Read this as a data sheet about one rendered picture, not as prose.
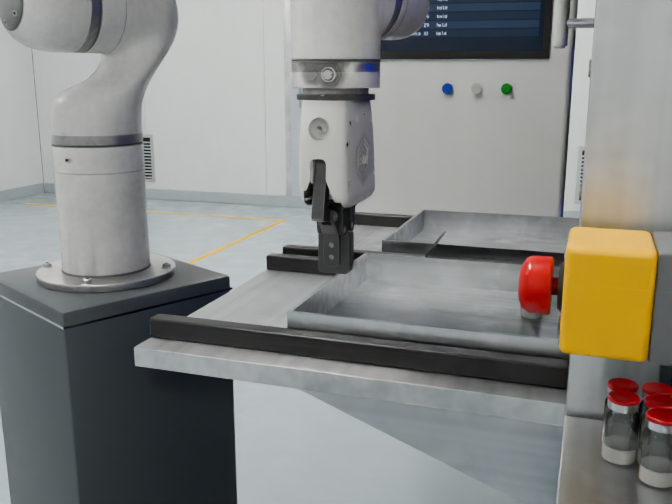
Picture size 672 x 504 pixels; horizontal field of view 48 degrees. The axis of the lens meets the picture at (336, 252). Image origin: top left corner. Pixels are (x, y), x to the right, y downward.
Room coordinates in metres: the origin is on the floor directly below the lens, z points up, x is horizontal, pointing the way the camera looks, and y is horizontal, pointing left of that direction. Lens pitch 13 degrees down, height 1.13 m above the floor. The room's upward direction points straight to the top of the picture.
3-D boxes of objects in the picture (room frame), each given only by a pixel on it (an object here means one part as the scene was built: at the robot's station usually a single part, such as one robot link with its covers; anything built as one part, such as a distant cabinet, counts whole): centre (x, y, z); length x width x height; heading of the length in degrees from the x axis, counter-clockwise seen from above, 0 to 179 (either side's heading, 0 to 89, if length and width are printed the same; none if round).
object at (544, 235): (1.07, -0.27, 0.90); 0.34 x 0.26 x 0.04; 71
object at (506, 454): (0.70, -0.05, 0.80); 0.34 x 0.03 x 0.13; 71
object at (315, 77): (0.73, 0.00, 1.13); 0.09 x 0.08 x 0.03; 161
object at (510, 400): (0.93, -0.14, 0.87); 0.70 x 0.48 x 0.02; 161
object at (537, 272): (0.49, -0.14, 0.99); 0.04 x 0.04 x 0.04; 71
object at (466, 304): (0.75, -0.16, 0.90); 0.34 x 0.26 x 0.04; 71
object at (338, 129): (0.73, 0.00, 1.07); 0.10 x 0.07 x 0.11; 161
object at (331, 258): (0.71, 0.01, 0.98); 0.03 x 0.03 x 0.07; 71
